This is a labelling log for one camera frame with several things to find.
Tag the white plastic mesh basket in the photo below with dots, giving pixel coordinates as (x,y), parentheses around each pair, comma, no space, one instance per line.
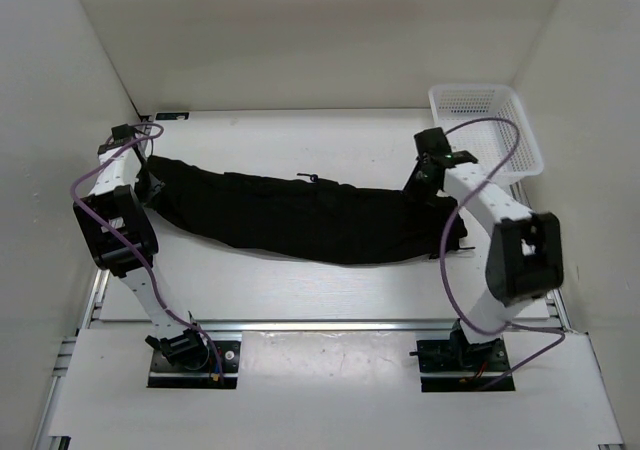
(488,120)

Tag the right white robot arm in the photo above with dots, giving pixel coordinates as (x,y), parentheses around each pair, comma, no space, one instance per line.
(524,260)

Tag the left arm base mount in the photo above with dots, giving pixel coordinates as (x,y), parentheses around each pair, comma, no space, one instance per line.
(196,368)

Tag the aluminium front rail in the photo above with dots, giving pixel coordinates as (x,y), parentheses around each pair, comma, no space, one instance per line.
(326,325)

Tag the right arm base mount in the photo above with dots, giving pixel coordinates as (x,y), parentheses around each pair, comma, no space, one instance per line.
(453,365)

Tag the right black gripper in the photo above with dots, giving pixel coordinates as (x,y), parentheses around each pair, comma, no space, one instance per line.
(413,190)

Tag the black trousers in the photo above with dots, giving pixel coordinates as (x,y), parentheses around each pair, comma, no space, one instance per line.
(323,221)

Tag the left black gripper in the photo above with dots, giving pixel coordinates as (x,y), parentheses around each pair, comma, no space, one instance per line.
(147,197)

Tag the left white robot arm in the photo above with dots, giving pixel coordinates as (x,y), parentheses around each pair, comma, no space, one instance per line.
(108,205)

